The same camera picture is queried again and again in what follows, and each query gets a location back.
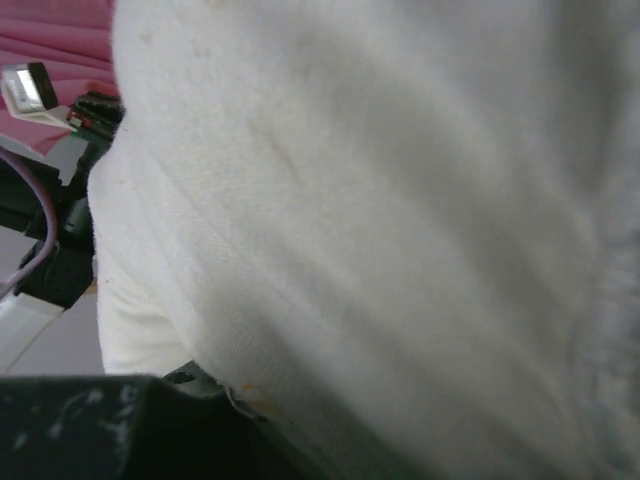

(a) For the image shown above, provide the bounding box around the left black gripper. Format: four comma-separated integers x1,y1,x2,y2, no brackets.
67,92,125,199

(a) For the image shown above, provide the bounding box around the pink shirt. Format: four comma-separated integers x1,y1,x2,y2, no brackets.
0,0,121,156

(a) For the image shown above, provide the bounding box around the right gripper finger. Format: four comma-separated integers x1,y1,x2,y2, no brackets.
1,371,310,479

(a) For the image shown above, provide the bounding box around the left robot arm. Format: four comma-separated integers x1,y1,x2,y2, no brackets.
1,91,124,373

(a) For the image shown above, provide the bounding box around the white pillow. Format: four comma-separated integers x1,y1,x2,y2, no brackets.
89,1,639,479

